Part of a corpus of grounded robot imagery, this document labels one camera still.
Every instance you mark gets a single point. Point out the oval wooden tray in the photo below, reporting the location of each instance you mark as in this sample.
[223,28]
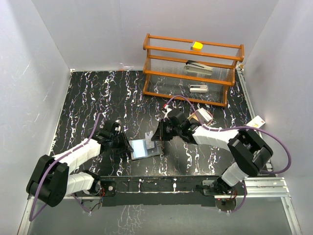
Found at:
[194,116]

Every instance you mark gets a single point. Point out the grey card holder wallet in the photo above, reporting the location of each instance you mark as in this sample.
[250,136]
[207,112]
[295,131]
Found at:
[141,150]

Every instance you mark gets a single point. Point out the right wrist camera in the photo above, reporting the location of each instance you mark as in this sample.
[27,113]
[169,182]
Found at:
[166,110]

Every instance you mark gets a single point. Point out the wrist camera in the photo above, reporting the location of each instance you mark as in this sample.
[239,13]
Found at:
[117,125]
[166,110]

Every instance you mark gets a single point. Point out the orange wooden shelf rack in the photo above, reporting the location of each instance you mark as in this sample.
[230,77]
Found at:
[166,78]

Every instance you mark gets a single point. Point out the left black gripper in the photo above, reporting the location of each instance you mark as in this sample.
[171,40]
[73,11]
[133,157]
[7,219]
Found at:
[125,147]

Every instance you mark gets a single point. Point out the white card box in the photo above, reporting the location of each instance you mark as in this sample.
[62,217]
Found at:
[256,122]

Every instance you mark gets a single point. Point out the grey black stapler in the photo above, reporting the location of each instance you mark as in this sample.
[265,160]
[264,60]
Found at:
[196,67]

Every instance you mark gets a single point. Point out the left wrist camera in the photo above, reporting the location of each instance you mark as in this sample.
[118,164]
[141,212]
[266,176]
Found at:
[117,125]

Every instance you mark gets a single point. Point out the small white stapler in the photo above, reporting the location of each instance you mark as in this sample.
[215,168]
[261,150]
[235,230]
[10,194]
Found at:
[198,88]

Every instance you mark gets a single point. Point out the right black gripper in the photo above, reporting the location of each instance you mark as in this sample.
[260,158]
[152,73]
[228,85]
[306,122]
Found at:
[160,134]

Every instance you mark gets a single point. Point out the yellow white block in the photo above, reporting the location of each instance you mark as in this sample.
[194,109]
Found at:
[196,46]

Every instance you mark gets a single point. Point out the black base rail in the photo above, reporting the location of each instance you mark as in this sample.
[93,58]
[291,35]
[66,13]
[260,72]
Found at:
[162,190]

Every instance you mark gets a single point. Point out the white plastic card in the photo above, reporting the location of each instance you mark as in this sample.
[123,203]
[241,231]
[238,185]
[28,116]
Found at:
[148,138]

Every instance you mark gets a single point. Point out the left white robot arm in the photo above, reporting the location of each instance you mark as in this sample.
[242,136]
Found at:
[53,177]

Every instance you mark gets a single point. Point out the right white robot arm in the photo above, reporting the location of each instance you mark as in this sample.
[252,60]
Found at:
[249,150]

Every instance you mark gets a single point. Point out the stack of cards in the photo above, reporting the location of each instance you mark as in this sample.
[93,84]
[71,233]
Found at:
[204,116]

